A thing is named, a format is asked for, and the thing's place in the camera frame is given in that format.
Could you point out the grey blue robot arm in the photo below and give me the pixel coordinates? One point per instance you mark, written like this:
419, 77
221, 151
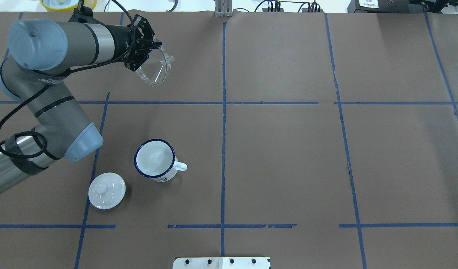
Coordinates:
49, 123

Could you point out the black power strip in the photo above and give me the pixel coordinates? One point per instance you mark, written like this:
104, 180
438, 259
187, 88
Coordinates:
289, 6

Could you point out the white enamel mug blue rim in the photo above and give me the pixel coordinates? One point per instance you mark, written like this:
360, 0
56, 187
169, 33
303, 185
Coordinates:
156, 159

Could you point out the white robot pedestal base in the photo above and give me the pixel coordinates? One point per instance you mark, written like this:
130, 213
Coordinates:
222, 263

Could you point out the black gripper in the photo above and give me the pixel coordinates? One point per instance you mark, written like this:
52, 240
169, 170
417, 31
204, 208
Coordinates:
123, 44

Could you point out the aluminium frame post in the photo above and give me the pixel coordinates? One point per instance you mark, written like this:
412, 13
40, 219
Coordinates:
223, 8

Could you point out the black box with label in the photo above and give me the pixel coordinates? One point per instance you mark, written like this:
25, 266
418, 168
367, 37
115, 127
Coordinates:
384, 6

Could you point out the clear glass funnel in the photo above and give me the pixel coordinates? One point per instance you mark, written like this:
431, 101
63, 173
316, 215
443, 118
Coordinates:
156, 68

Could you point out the white mug lid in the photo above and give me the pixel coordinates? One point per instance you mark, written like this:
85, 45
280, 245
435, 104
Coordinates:
107, 191

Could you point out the yellow tape roll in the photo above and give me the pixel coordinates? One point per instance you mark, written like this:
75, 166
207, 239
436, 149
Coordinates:
66, 5

